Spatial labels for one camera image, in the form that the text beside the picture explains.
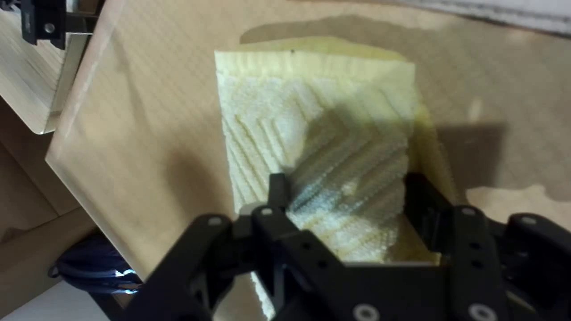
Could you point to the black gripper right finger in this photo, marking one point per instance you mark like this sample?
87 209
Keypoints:
474 250

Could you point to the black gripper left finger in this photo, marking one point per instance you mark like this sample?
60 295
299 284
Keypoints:
278 233

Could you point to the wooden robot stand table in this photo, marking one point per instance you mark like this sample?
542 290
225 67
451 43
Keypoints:
26 77

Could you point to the dark blue bag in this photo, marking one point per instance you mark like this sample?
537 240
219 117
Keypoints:
94 268

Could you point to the yellow towel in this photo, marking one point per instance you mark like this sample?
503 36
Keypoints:
278 113

